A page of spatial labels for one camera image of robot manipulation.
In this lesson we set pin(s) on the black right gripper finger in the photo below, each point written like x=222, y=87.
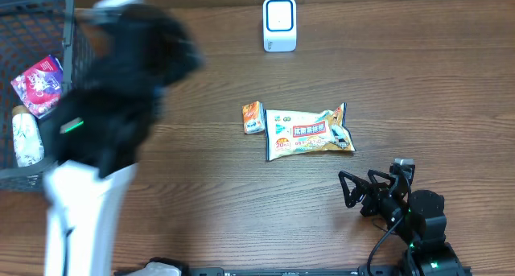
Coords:
x=380, y=180
x=357, y=194

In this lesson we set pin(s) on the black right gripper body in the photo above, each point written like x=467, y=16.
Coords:
x=376, y=204

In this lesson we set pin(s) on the gold wet wipes pack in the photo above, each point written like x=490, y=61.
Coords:
x=295, y=132

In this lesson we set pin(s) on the small orange box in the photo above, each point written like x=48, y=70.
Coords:
x=253, y=118

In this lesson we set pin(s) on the white floral tube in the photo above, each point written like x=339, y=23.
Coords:
x=28, y=145

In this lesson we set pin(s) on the red purple snack packet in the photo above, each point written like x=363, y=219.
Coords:
x=39, y=87

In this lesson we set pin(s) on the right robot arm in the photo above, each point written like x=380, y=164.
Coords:
x=417, y=217

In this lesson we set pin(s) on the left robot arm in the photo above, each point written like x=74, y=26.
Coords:
x=94, y=133

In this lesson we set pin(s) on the white barcode scanner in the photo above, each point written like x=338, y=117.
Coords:
x=279, y=25

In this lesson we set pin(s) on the grey plastic mesh basket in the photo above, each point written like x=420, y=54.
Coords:
x=31, y=30

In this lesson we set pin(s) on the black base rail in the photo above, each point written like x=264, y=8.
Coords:
x=161, y=269

